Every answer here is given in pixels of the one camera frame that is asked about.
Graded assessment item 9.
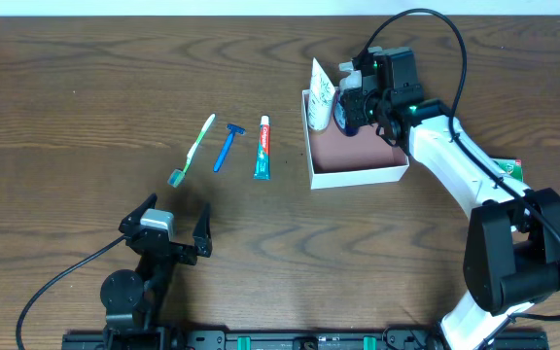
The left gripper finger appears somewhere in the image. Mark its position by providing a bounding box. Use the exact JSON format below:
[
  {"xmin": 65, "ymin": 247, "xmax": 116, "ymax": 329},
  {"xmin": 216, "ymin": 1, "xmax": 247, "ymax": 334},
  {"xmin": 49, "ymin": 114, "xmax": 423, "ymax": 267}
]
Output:
[
  {"xmin": 192, "ymin": 203, "xmax": 212, "ymax": 258},
  {"xmin": 119, "ymin": 193, "xmax": 158, "ymax": 234}
]

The blue pump soap bottle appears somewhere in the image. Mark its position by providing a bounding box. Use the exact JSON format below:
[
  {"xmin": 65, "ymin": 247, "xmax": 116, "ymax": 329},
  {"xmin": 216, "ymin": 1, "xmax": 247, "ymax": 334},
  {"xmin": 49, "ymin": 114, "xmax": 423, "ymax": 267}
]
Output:
[{"xmin": 333, "ymin": 47, "xmax": 383, "ymax": 137}]

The white Pantene tube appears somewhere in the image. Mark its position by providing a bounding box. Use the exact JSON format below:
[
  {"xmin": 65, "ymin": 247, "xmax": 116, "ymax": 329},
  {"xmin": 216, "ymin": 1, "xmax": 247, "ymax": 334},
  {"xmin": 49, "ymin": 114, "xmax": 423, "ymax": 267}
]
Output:
[{"xmin": 307, "ymin": 58, "xmax": 335, "ymax": 132}]

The Colgate toothpaste tube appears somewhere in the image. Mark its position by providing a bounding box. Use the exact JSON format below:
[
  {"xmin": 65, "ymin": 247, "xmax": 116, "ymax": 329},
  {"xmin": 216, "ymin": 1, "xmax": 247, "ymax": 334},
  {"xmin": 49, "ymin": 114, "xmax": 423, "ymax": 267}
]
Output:
[{"xmin": 254, "ymin": 115, "xmax": 270, "ymax": 180}]

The blue disposable razor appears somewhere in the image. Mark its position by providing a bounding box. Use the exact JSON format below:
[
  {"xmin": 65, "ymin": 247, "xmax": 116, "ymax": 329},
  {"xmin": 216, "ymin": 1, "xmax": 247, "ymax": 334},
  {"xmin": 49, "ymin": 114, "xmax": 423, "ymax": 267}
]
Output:
[{"xmin": 213, "ymin": 123, "xmax": 245, "ymax": 172}]

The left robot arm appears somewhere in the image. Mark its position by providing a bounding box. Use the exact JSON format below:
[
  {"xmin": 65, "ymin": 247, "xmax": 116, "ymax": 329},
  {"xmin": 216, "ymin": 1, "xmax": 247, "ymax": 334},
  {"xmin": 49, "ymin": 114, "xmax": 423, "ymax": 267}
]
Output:
[{"xmin": 100, "ymin": 193, "xmax": 213, "ymax": 332}]

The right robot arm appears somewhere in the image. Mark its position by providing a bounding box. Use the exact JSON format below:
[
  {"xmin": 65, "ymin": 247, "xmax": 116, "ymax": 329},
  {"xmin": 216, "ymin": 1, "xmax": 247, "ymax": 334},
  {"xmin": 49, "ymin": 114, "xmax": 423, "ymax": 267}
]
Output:
[{"xmin": 334, "ymin": 71, "xmax": 560, "ymax": 349}]

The green white toothbrush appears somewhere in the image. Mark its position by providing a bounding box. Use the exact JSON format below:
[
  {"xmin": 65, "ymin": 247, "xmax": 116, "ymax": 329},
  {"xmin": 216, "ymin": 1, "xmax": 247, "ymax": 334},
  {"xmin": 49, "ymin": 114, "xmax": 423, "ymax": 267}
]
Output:
[{"xmin": 167, "ymin": 113, "xmax": 216, "ymax": 188}]

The white box pink inside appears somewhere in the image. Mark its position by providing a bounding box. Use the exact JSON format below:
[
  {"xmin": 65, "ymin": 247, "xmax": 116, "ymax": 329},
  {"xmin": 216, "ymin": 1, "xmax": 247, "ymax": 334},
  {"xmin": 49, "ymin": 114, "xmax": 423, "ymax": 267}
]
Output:
[{"xmin": 301, "ymin": 89, "xmax": 409, "ymax": 190}]

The green Dettol soap box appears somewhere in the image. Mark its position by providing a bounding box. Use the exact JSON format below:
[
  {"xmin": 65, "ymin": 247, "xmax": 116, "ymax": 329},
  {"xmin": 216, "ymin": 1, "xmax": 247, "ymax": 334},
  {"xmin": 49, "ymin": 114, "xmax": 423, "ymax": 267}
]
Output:
[{"xmin": 492, "ymin": 157, "xmax": 524, "ymax": 182}]

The right black cable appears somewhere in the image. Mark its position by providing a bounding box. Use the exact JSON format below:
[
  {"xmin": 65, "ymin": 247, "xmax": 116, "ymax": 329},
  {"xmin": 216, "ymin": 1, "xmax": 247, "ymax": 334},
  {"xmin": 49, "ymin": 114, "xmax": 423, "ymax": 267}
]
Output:
[{"xmin": 357, "ymin": 7, "xmax": 560, "ymax": 323}]

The black cable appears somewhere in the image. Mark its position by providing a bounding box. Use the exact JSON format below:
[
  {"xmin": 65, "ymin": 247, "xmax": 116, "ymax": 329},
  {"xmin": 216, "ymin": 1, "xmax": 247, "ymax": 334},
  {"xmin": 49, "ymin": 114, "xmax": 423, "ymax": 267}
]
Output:
[
  {"xmin": 15, "ymin": 233, "xmax": 130, "ymax": 350},
  {"xmin": 357, "ymin": 7, "xmax": 560, "ymax": 323}
]

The left black cable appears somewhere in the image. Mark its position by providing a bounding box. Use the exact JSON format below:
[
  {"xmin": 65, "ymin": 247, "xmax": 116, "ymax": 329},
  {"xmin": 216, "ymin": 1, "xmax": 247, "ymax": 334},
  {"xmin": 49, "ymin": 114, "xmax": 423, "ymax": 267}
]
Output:
[{"xmin": 15, "ymin": 233, "xmax": 130, "ymax": 350}]

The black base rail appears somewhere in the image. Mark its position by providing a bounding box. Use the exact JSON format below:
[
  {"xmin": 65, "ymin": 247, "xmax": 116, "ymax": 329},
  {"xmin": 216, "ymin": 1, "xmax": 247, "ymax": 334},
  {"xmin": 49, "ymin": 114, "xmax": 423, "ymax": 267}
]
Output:
[{"xmin": 60, "ymin": 328, "xmax": 551, "ymax": 350}]

